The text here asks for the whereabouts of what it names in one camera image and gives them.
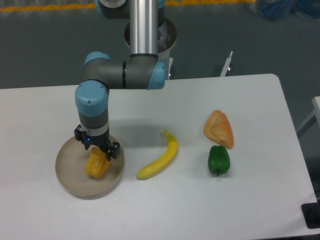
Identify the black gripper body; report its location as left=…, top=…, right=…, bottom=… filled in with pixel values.
left=82, top=128, right=110, bottom=148

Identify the yellow toy banana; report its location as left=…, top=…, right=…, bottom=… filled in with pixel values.
left=136, top=130, right=179, bottom=180

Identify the beige round plate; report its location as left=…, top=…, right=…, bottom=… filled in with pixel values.
left=55, top=137, right=125, bottom=200

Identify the orange toy pepper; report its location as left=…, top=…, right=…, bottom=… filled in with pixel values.
left=203, top=110, right=234, bottom=149

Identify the green toy pepper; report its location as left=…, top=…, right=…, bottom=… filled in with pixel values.
left=207, top=145, right=231, bottom=176

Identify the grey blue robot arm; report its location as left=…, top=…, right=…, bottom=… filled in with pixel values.
left=74, top=0, right=167, bottom=160

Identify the black device at table corner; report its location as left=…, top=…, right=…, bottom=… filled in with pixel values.
left=301, top=202, right=320, bottom=229

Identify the blue plastic bag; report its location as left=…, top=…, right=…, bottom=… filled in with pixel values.
left=254, top=0, right=320, bottom=21

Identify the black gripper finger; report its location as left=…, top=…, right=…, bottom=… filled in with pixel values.
left=98, top=140, right=120, bottom=161
left=74, top=124, right=91, bottom=150

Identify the white frame at right edge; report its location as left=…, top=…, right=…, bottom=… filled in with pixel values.
left=296, top=96, right=320, bottom=138

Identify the yellow toy pepper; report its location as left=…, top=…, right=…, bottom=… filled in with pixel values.
left=85, top=147, right=111, bottom=178

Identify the white metal stand leg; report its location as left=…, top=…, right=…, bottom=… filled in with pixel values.
left=220, top=51, right=233, bottom=77

